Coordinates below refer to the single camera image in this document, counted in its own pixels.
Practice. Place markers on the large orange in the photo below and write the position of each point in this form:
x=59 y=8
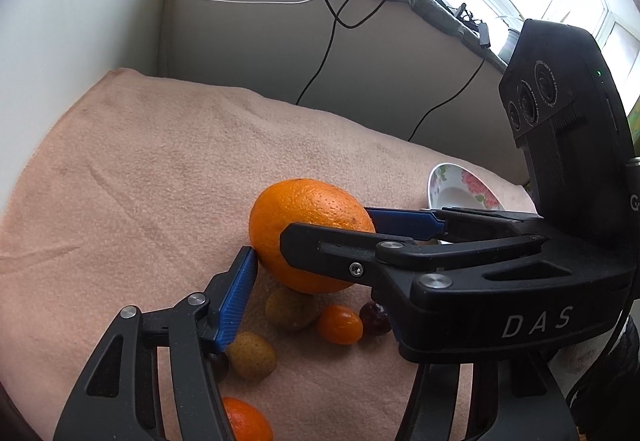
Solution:
x=300 y=206

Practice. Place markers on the black plug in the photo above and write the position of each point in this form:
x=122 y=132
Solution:
x=462 y=12

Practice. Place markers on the potted plant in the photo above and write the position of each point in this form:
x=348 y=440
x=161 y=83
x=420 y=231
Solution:
x=511 y=41

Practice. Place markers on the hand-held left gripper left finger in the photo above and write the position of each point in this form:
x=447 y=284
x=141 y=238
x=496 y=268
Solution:
x=239 y=301

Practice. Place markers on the small mandarin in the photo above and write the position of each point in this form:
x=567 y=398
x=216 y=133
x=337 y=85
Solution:
x=250 y=423

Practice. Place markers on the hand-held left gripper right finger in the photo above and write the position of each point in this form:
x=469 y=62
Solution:
x=515 y=406

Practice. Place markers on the white floral bowl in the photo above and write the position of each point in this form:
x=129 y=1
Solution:
x=450 y=196

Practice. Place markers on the pink fleece blanket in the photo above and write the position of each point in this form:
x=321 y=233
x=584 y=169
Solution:
x=150 y=196

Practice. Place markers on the dark red grape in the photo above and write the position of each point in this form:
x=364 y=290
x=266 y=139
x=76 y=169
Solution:
x=374 y=318

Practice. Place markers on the black power adapter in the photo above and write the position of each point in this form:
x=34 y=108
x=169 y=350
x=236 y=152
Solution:
x=485 y=35

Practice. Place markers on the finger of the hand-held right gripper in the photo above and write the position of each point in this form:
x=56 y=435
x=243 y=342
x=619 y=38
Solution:
x=325 y=251
x=405 y=223

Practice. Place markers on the brown speckled fruit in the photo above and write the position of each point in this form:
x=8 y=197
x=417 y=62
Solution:
x=252 y=356
x=290 y=311

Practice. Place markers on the small orange kumquat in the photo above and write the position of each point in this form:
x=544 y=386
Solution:
x=340 y=325

